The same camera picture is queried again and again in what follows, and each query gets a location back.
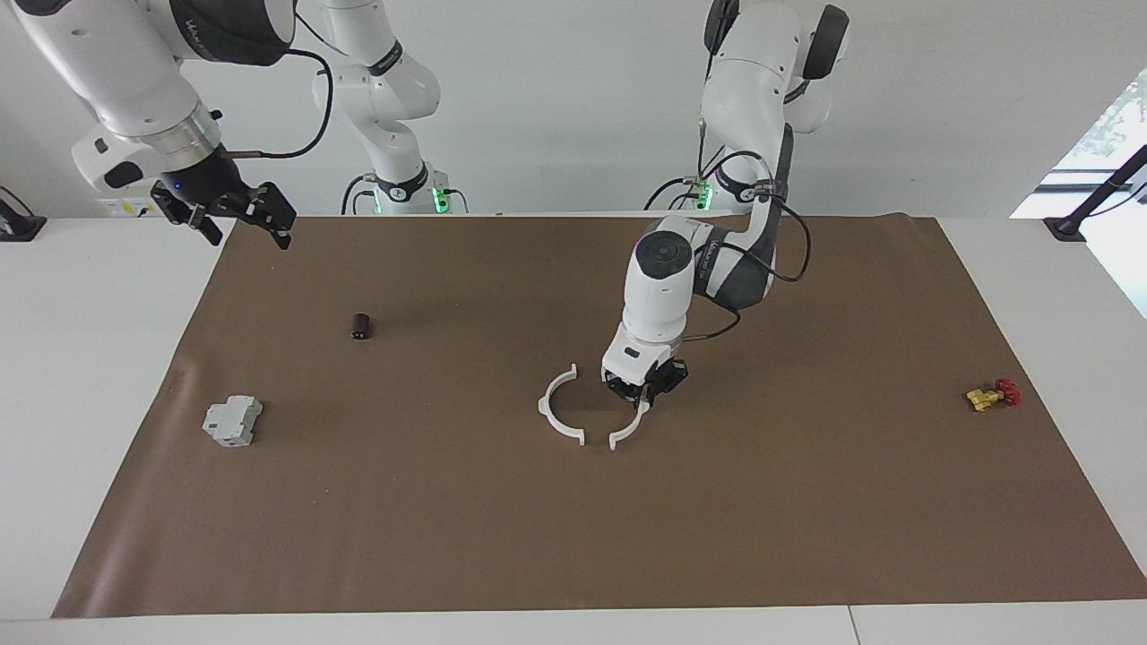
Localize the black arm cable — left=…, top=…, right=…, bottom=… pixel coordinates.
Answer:
left=222, top=13, right=334, bottom=160
left=690, top=148, right=813, bottom=341

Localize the bright window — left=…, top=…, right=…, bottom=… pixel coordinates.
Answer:
left=1011, top=67, right=1147, bottom=320

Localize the grey circuit breaker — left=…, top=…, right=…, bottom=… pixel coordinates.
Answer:
left=202, top=395, right=263, bottom=448

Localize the black camera stand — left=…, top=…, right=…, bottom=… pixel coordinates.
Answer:
left=1044, top=143, right=1147, bottom=243
left=0, top=185, right=47, bottom=243

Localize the brown table mat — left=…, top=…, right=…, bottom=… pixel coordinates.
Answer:
left=51, top=213, right=1147, bottom=619

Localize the brass valve red handle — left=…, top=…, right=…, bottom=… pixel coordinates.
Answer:
left=965, top=378, right=1022, bottom=413

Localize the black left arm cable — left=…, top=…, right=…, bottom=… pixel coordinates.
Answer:
left=690, top=148, right=813, bottom=341

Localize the black left base cable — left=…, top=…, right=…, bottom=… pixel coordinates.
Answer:
left=645, top=176, right=711, bottom=212

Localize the black right base cable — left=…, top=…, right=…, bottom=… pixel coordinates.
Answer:
left=341, top=173, right=379, bottom=216

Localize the white wall outlet strip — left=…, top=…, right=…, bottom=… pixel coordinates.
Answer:
left=97, top=197, right=167, bottom=219

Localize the black base cable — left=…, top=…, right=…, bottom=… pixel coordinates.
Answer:
left=645, top=176, right=711, bottom=212
left=341, top=173, right=379, bottom=216

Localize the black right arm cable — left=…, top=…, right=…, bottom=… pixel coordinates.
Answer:
left=222, top=13, right=334, bottom=160

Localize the white half pipe clamp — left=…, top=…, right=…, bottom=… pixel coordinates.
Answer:
left=538, top=363, right=587, bottom=447
left=608, top=399, right=651, bottom=452

